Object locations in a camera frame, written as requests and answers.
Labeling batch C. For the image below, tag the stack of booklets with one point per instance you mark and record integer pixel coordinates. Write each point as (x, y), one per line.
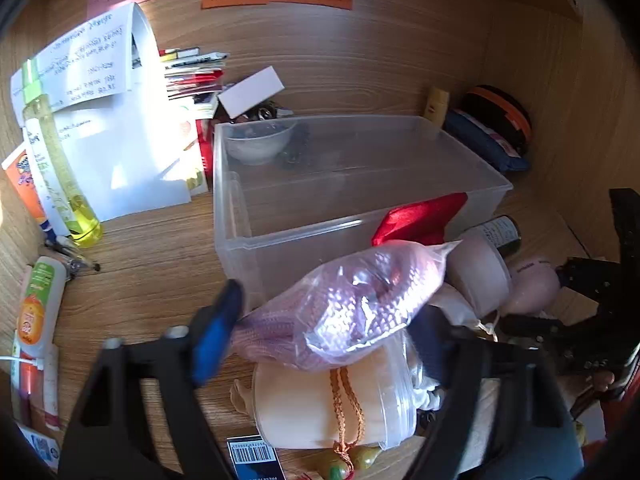
(192, 72)

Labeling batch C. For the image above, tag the wooden desk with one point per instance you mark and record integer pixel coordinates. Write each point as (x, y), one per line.
(350, 50)

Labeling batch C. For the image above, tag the black barcode box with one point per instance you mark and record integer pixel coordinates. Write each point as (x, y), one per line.
(252, 460)

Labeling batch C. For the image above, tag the yellow bottle with green cap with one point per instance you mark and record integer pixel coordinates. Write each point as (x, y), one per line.
(65, 170)

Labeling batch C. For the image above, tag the orange sunscreen tube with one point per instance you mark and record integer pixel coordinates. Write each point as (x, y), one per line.
(22, 180)

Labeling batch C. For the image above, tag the blue zip pouch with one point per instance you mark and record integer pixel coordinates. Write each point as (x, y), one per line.
(482, 142)

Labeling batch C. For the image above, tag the clear small bowl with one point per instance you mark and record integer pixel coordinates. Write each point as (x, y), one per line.
(257, 142)

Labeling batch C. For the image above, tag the black pen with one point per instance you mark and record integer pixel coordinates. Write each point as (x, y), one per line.
(75, 260)

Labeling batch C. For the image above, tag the bagged pink knit item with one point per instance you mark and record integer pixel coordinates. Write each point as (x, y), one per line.
(350, 305)

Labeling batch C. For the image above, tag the white green tube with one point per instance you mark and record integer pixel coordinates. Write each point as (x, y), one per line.
(42, 180)

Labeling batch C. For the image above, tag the white rectangular box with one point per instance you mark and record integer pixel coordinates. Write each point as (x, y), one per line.
(250, 91)

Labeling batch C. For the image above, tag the clear plastic storage box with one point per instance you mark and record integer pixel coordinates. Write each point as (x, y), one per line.
(310, 195)

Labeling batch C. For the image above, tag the black orange round case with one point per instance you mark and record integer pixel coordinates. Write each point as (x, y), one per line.
(502, 110)

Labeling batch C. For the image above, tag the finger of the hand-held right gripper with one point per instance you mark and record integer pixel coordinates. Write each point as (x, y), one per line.
(585, 280)
(530, 329)

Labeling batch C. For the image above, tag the small yellow tube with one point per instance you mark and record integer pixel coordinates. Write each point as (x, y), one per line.
(437, 107)

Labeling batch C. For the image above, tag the person's right hand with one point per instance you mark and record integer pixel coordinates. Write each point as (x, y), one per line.
(602, 379)

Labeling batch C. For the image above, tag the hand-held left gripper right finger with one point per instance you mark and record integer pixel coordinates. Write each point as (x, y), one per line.
(431, 342)

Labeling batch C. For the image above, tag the red packet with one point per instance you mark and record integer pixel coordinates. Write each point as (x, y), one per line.
(205, 155)

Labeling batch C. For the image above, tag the dark green glass bottle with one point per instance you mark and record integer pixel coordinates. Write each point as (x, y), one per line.
(500, 232)

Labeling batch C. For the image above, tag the pink egg-shaped case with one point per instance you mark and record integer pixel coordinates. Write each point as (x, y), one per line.
(532, 287)

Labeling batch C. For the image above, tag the red cloth pouch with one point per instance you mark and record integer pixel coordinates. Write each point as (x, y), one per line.
(420, 217)

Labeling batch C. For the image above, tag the white orange tube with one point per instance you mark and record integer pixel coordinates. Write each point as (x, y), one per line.
(37, 305)

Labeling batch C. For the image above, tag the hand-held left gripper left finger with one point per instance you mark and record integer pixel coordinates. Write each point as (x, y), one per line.
(215, 332)

